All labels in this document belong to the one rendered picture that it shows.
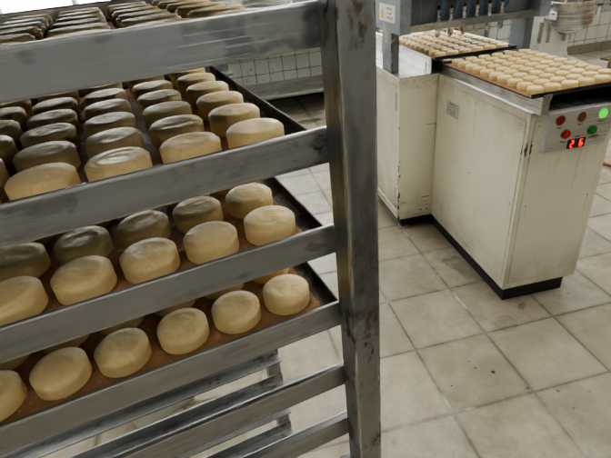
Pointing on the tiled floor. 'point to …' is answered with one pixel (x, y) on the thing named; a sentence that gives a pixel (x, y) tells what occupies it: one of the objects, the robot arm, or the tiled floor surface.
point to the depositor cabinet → (406, 140)
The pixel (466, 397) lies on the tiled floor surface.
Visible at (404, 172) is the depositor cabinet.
